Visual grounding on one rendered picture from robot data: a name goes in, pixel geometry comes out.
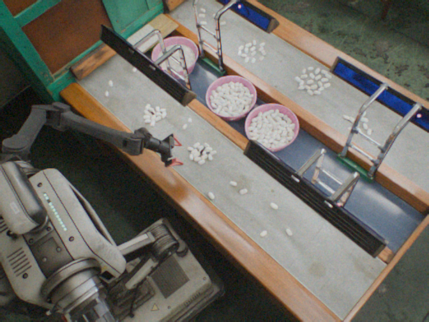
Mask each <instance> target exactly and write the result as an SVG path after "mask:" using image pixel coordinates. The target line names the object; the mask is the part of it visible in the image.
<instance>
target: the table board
mask: <svg viewBox="0 0 429 322"><path fill-rule="evenodd" d="M428 223H429V212H428V213H427V214H426V216H425V218H424V219H423V220H422V221H421V222H420V223H419V224H418V225H417V227H416V228H415V229H414V230H413V232H412V234H411V235H410V236H409V237H408V238H407V239H406V240H405V241H404V243H403V244H402V245H401V247H400V248H399V249H398V250H397V251H396V256H395V257H394V258H393V259H392V260H391V262H389V263H388V264H387V265H386V267H385V268H384V269H383V271H382V272H381V274H380V275H379V276H378V277H377V278H376V280H375V281H374V282H373V283H372V284H371V286H370V287H369V288H368V290H367V291H366V293H365V294H364V295H363V296H362V297H361V299H360V300H359V301H358V303H357V304H356V305H355V306H353V308H352V310H351V311H350V312H349V313H348V314H347V316H346V317H345V319H344V320H343V321H342V322H349V321H350V320H351V319H352V318H353V317H354V316H355V315H356V314H357V313H358V311H359V310H360V308H362V306H363V304H364V303H365V302H366V301H367V299H368V298H369V297H370V295H372V294H373V292H374V291H375V290H376V289H377V286H378V285H379V284H380V283H381V282H382V280H383V279H384V278H385V276H386V275H387V274H388V273H389V272H390V271H391V269H392V268H393V267H394V265H395V264H396V263H397V262H398V260H399V259H400V258H401V257H402V255H403V254H404V253H405V252H406V251H407V249H408V248H409V247H410V245H411V244H412V243H413V241H414V240H415V239H416V238H417V237H418V235H419V234H421V232H422V230H423V229H424V228H425V227H426V225H427V224H428Z"/></svg>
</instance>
